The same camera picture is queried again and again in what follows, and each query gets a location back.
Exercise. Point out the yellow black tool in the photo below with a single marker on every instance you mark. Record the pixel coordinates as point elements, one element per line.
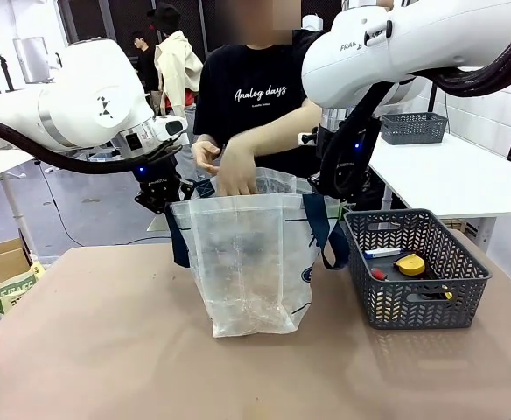
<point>447,294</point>

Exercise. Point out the grey floor plate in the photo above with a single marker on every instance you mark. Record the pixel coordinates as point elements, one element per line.
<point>157,225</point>

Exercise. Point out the person's left forearm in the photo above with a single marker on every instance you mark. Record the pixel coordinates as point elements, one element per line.
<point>277,131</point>

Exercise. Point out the white tube blue cap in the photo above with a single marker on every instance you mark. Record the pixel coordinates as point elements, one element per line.
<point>384,252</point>

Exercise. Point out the person's left hand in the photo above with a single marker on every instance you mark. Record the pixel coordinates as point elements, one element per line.
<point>238,175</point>

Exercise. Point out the large white side table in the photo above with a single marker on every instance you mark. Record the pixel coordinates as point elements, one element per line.
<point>435,175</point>

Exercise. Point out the grey rectangular panel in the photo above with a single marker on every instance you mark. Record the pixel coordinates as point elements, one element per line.
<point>32,59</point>

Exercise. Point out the person in black t-shirt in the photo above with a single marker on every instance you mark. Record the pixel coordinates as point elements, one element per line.
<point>255,65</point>

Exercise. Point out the wooden crate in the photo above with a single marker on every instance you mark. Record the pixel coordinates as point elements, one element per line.
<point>457,224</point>

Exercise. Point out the person's right hand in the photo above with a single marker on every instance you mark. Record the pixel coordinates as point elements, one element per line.
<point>204,155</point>

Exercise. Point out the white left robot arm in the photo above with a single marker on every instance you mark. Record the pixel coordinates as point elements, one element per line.
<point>85,87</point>

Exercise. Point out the yellow tape measure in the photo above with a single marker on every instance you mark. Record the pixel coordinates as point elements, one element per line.
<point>410,264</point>

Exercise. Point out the person in cream jacket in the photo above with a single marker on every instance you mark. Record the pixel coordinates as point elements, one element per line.
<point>177,61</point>

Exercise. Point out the black tripod stand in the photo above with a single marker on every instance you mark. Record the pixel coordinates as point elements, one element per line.
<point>431,98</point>

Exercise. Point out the green white sack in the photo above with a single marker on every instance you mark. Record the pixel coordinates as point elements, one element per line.
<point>15,289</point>

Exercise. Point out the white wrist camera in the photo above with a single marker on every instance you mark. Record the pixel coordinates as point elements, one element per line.
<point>307,139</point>
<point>168,127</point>

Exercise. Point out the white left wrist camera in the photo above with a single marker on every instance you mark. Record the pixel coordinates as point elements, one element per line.
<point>168,127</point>

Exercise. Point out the background person in black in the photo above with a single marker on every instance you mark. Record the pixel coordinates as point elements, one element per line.
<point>147,65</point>

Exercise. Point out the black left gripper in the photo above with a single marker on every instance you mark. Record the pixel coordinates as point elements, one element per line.
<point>157,177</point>

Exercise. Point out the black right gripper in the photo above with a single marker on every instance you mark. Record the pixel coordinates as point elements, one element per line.
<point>352,170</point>

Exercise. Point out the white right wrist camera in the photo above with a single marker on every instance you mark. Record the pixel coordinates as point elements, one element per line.
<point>307,139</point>

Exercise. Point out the grey plastic basket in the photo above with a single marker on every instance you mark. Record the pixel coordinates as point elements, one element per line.
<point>413,283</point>
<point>413,117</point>

